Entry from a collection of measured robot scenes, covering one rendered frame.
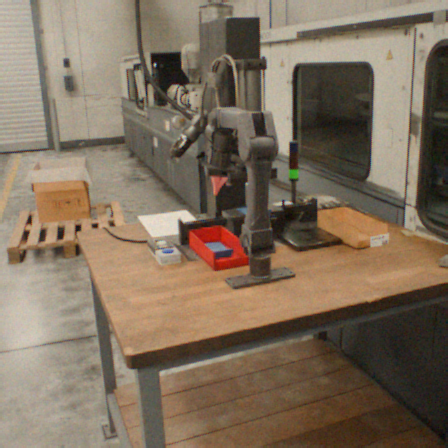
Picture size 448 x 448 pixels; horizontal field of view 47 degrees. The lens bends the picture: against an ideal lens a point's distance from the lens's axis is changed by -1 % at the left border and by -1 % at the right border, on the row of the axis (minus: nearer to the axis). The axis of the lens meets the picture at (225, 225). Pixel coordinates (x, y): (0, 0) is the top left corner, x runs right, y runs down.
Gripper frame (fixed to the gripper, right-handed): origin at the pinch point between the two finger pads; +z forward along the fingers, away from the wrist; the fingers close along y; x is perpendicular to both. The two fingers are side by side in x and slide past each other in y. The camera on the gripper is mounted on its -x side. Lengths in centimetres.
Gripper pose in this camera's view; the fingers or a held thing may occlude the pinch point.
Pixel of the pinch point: (215, 192)
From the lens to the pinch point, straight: 169.6
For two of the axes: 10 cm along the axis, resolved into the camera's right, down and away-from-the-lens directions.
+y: -9.6, -0.4, -2.9
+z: -1.6, 9.0, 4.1
